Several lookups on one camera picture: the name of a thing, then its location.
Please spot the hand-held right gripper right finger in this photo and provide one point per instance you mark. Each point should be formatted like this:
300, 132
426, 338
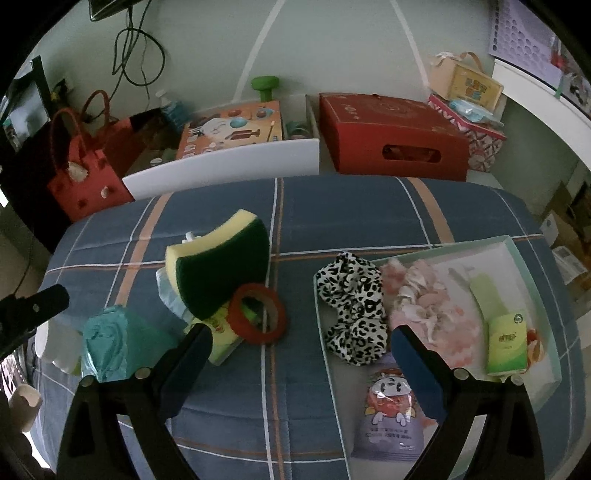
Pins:
418, 369

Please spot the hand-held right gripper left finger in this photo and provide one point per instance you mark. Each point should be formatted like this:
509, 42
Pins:
182, 374

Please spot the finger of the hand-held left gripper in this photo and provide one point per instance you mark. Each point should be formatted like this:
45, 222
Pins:
41, 302

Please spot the purple cartoon snack packet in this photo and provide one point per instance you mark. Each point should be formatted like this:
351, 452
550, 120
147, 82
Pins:
388, 415

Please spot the leopard print scrunchie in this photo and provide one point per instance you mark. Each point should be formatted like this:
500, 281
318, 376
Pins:
355, 304

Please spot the white shallow tray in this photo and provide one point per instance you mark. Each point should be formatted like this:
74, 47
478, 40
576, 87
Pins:
517, 258

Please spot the white pill bottle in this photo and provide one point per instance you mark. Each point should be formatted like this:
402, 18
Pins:
57, 346

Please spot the green tissue packet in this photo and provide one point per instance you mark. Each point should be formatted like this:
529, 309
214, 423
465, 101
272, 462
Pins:
221, 344
505, 341

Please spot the pink scrunchie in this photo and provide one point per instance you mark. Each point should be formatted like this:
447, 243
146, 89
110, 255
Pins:
434, 304

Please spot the teal toy container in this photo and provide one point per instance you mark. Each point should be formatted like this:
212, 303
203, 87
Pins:
111, 341

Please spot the light green tube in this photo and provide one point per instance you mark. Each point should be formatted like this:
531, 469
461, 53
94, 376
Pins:
485, 293

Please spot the beige rounded object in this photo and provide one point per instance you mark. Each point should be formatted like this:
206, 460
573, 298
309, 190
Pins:
25, 404

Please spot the yellow green sponge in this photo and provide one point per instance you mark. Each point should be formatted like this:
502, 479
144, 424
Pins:
217, 272

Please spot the orange white packet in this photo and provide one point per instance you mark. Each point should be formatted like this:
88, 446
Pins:
535, 346

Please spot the red felt bag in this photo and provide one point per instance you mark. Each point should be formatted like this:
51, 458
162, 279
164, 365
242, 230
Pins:
87, 184

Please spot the dark red bag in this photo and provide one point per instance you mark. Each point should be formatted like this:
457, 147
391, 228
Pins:
120, 143

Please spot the black monitor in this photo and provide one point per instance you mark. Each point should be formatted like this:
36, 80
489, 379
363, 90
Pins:
25, 110

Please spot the plaid blue blanket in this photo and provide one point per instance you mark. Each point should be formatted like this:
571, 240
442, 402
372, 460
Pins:
300, 217

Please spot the white bed board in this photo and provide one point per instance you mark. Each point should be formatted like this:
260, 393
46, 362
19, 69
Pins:
221, 168

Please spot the clear water bottle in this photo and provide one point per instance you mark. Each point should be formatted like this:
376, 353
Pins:
171, 110

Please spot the red white patterned box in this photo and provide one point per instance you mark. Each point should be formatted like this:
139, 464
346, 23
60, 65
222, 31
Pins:
480, 143

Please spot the red cardboard box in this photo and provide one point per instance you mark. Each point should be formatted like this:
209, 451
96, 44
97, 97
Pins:
392, 124

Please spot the orange printed box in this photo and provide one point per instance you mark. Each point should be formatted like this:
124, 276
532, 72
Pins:
231, 129

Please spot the wet wipes pack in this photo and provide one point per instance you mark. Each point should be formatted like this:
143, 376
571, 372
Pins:
475, 111

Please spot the green tape rolls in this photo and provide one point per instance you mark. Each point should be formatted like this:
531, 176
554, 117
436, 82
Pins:
298, 129

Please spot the beige gift box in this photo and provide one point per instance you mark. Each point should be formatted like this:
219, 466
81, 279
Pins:
475, 83

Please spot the white desk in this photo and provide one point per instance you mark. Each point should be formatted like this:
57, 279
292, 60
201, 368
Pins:
531, 87

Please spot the purple dotted paper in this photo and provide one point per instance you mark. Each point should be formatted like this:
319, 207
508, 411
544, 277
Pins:
521, 32

